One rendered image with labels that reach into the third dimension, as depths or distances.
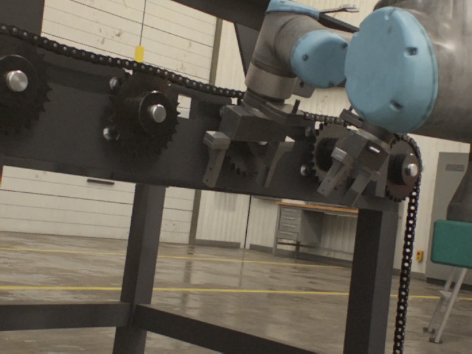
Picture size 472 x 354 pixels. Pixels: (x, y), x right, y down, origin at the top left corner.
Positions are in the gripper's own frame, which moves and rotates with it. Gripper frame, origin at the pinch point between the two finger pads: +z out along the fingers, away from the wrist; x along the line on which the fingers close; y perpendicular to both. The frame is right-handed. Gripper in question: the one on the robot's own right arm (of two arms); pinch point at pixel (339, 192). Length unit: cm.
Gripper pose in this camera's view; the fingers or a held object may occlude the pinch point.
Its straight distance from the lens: 187.4
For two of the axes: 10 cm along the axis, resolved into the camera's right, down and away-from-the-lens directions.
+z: -5.1, 8.6, 0.9
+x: 5.0, 2.1, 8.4
